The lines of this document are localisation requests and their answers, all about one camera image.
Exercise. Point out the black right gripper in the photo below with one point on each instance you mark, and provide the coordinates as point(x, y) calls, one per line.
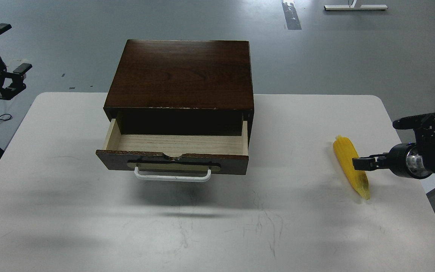
point(403, 159)

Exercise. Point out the yellow corn cob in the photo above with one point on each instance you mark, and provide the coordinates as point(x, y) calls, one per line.
point(345, 152)

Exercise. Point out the wooden drawer with white handle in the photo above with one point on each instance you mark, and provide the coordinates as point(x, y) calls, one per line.
point(191, 158)

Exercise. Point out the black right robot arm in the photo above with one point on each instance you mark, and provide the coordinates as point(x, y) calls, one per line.
point(425, 140)

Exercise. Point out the white table leg base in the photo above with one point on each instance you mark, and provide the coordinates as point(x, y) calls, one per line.
point(355, 5)

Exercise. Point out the grey floor tape strip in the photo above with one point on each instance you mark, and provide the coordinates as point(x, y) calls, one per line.
point(292, 21)

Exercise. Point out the dark wooden cabinet box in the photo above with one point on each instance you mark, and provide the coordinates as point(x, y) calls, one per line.
point(182, 87)

